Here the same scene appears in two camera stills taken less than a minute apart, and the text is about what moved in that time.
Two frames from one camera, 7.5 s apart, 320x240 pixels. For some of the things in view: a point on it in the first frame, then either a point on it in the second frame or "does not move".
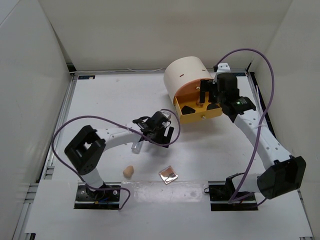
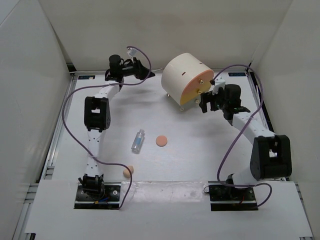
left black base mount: x=88 y=198 does not move
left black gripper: x=164 y=139 -> x=140 y=71
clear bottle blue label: x=136 y=147 does not move
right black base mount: x=223 y=197 does not move
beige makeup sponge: x=128 y=172 does not move
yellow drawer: x=201 y=112 -> x=194 y=94
